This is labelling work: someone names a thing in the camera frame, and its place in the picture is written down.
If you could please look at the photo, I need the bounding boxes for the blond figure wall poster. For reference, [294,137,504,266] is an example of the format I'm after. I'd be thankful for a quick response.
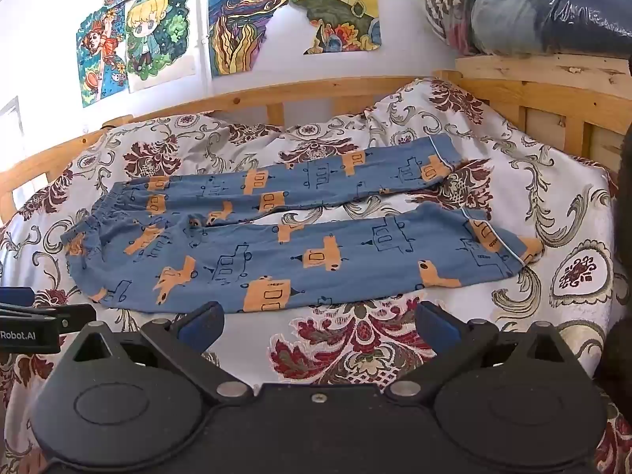
[122,0,197,94]

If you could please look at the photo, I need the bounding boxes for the orange-haired figure wall poster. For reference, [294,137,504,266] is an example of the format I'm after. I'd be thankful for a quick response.
[76,4,127,108]

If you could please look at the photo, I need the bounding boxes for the wooden bed frame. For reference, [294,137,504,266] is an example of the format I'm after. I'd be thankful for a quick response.
[0,54,632,224]

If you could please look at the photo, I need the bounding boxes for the landscape wall poster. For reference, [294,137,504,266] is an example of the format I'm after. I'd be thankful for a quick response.
[288,0,382,56]

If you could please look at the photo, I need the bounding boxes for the blue swirl wall poster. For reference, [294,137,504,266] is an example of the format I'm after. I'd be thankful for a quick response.
[207,0,293,79]

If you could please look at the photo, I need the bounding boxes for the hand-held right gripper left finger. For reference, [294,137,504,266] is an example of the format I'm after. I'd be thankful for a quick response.
[63,300,254,404]

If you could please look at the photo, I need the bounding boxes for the white floral bedspread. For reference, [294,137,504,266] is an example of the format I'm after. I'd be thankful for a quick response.
[0,76,632,474]

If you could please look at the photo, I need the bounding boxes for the plastic bag of clothes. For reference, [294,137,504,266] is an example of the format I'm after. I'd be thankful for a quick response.
[423,0,632,58]

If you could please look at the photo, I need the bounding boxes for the blue patterned pants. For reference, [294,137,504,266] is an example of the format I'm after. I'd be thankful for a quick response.
[64,135,545,315]

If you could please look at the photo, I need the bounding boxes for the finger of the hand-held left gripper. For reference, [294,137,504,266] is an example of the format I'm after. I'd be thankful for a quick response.
[0,287,36,307]
[0,304,98,333]

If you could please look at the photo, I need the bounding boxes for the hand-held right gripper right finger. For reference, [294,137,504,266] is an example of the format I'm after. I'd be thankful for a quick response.
[384,300,574,404]

